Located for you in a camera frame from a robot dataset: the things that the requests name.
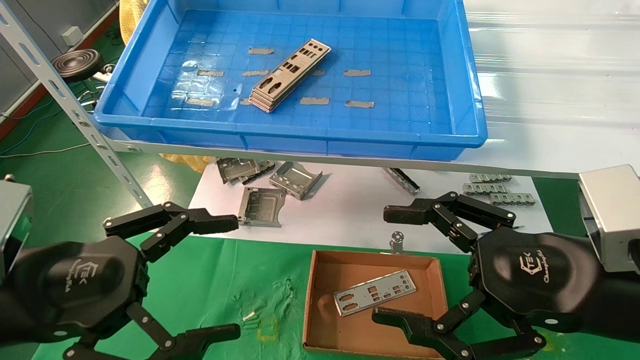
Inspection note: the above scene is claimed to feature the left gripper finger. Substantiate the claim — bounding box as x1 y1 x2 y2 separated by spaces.
103 201 240 264

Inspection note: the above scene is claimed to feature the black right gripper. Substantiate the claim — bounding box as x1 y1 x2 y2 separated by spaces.
371 191 603 360

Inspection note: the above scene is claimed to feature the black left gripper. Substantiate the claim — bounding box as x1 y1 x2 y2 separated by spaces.
12 236 242 360

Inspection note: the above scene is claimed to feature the silver IO shield plate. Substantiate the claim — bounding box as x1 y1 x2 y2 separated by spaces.
332 270 417 317
249 38 332 110
249 47 333 112

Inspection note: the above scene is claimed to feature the brown cardboard box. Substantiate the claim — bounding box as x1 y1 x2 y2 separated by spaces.
302 249 449 360

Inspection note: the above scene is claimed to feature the blue plastic tray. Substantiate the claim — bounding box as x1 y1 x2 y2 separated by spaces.
94 0 489 162

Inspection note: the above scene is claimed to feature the silver metal cage part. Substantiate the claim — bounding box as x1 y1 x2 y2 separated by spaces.
216 157 262 185
239 159 277 186

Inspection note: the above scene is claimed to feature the long silver metal bar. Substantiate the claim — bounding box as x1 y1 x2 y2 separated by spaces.
383 167 421 196

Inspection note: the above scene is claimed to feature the open silver metal housing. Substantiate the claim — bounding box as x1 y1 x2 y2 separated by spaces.
268 161 324 201

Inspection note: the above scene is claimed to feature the silver connector row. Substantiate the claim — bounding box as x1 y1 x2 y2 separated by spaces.
462 182 510 196
488 192 537 207
468 173 513 184

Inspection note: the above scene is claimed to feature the black round disc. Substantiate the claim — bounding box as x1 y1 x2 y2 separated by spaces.
51 48 105 84

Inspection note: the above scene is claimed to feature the flat silver metal frame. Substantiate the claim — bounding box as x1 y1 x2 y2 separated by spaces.
237 187 288 229

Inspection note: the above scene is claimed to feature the white floor cable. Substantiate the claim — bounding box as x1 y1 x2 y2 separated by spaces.
0 143 91 159

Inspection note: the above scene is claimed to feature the grey slotted rack post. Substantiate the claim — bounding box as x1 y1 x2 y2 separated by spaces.
0 4 153 210

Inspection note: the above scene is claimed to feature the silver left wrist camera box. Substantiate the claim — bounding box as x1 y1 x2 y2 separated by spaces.
0 180 34 283

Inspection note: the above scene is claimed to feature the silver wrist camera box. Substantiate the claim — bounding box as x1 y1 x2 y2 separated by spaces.
578 164 640 274
0 180 34 283

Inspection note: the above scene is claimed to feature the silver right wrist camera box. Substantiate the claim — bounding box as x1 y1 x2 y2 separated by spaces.
578 164 640 274

